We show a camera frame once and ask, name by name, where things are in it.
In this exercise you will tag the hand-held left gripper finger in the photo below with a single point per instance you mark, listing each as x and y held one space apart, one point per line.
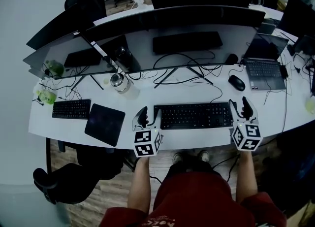
137 119
159 120

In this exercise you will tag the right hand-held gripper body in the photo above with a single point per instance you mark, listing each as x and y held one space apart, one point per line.
253 131

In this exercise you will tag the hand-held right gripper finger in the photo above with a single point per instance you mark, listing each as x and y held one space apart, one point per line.
234 114
252 114

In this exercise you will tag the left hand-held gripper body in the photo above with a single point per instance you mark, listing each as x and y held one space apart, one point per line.
142 139

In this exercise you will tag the large black keyboard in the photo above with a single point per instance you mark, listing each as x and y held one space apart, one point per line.
194 116

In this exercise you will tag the person's left forearm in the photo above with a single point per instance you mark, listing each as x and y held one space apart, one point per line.
140 184

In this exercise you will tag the person's right forearm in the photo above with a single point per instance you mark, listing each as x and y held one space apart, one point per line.
247 176

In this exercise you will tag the small black keyboard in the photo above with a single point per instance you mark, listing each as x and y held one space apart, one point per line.
71 109

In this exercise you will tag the black computer mouse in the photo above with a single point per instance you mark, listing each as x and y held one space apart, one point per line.
236 82

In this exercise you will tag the black mouse pad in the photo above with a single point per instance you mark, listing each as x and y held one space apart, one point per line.
104 125

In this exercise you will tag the person's left shoe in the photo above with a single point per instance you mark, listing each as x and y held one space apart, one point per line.
177 158

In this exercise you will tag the person's shoe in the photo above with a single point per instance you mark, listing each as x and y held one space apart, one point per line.
177 158
203 156

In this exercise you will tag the grey open laptop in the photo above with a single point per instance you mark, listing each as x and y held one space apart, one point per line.
267 73

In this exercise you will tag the person's right shoe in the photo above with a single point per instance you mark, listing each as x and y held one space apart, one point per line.
203 156

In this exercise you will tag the black power adapter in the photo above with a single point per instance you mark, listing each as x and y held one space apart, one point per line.
283 71

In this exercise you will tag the person's black trousers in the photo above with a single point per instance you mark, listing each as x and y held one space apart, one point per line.
189 169

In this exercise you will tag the pale green container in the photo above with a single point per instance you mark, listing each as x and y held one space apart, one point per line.
310 105

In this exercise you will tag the black office chair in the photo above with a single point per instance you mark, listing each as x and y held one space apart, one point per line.
73 179
86 4

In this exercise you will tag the person's red shirt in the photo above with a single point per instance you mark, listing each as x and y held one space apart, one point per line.
197 204

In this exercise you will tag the green drink bottle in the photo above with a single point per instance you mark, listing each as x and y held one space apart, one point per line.
46 96

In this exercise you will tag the flat black monitor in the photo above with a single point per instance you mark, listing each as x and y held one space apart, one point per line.
73 46

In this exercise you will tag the wide curved black monitor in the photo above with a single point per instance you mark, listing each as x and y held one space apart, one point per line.
172 16

